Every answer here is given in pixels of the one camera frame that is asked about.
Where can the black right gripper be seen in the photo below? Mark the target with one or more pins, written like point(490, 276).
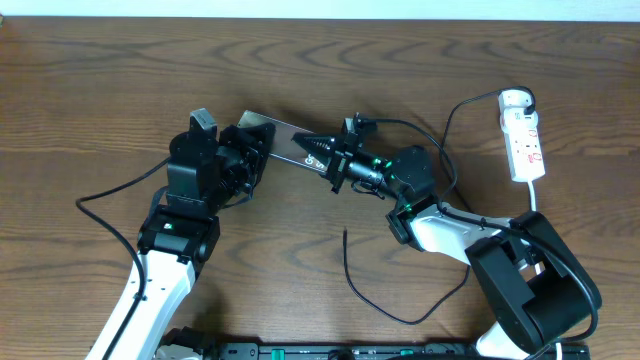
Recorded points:
point(342, 155)

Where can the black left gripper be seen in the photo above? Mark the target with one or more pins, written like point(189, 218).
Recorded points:
point(255, 148)

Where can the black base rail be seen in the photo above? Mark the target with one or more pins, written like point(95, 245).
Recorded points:
point(364, 351)

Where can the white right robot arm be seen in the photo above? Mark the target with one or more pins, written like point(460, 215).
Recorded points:
point(539, 293)

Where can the silver smartphone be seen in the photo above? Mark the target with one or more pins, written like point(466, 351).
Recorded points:
point(284, 148)

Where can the white power strip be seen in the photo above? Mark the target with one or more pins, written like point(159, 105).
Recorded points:
point(519, 126)

